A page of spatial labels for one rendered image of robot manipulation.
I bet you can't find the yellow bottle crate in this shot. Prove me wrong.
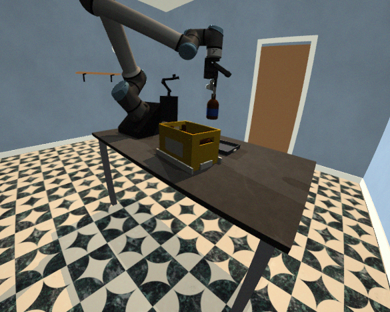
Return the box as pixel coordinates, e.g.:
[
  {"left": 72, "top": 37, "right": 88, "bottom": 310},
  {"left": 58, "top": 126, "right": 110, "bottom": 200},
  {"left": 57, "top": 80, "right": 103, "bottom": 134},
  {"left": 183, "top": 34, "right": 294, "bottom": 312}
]
[{"left": 159, "top": 121, "right": 221, "bottom": 171}]

